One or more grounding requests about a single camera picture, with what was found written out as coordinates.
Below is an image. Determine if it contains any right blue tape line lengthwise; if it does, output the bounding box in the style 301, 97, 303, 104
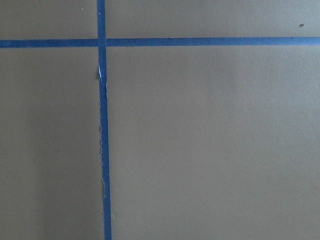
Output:
97, 0, 112, 240

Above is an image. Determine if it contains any right blue tape line crosswise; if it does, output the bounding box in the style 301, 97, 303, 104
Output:
0, 37, 320, 49

